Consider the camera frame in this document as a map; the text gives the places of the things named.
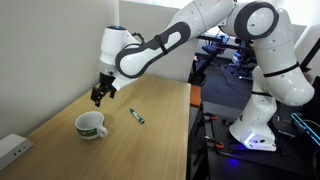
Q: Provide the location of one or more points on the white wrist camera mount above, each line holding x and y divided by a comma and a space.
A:
120, 83

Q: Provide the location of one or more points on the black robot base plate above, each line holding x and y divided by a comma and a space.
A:
240, 165

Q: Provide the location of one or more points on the blue LED strip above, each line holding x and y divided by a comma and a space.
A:
305, 128

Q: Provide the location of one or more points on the white mug with green band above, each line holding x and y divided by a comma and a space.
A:
89, 125

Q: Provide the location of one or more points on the white rectangular box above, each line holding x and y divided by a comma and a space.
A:
13, 148

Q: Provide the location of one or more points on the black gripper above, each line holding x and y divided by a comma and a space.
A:
106, 82

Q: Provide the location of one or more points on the green whiteboard marker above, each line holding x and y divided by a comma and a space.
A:
137, 115

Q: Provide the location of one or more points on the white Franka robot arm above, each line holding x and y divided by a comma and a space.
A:
266, 40

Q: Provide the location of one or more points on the black diagonal frame bar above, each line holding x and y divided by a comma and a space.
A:
310, 55

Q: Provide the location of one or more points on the orange block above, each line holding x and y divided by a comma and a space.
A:
195, 96

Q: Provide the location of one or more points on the gray board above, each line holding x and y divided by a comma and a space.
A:
299, 33

